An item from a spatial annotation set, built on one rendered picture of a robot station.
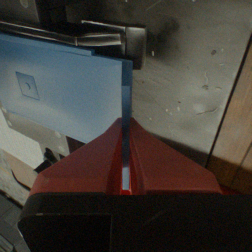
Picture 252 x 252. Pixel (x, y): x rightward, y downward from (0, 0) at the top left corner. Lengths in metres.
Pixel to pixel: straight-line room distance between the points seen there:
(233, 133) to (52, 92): 0.17
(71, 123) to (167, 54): 0.11
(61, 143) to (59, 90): 0.07
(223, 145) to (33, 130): 0.20
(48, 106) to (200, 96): 0.14
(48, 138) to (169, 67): 0.14
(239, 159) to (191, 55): 0.11
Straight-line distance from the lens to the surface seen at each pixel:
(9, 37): 0.18
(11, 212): 5.54
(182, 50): 0.20
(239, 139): 0.23
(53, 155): 0.28
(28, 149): 0.53
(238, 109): 0.21
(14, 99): 0.22
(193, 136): 0.24
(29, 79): 0.18
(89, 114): 0.15
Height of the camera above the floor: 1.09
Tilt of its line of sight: 42 degrees down
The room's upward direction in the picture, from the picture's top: 136 degrees counter-clockwise
